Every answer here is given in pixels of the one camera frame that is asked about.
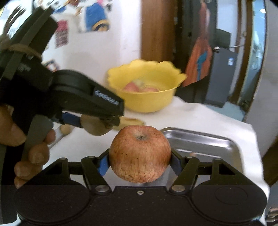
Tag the small yellow banana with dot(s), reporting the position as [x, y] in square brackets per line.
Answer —
[125, 121]

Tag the orange dress poster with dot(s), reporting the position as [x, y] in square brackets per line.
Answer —
[204, 18]

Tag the small round brown fruit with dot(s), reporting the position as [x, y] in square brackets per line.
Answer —
[65, 129]

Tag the wooden door frame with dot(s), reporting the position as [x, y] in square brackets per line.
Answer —
[158, 30]

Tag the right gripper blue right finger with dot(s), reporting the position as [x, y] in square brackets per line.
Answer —
[186, 170]

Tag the red apple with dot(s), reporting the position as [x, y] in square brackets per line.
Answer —
[139, 86]
[139, 154]

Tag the brown kiwi fruit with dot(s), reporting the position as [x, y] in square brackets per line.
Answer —
[94, 125]

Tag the dark grey cabinet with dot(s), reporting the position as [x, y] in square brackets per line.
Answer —
[220, 77]

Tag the metal baking tray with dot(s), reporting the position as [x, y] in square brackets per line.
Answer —
[204, 147]

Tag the houses drawing paper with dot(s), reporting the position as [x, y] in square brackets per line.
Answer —
[53, 54]

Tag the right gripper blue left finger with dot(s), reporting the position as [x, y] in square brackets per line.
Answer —
[94, 169]

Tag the yellow plastic bowl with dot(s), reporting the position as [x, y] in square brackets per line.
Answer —
[161, 75]

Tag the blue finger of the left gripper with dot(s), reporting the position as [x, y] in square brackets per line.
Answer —
[67, 118]

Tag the anime girl drawing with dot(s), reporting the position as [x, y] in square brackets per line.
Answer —
[93, 16]

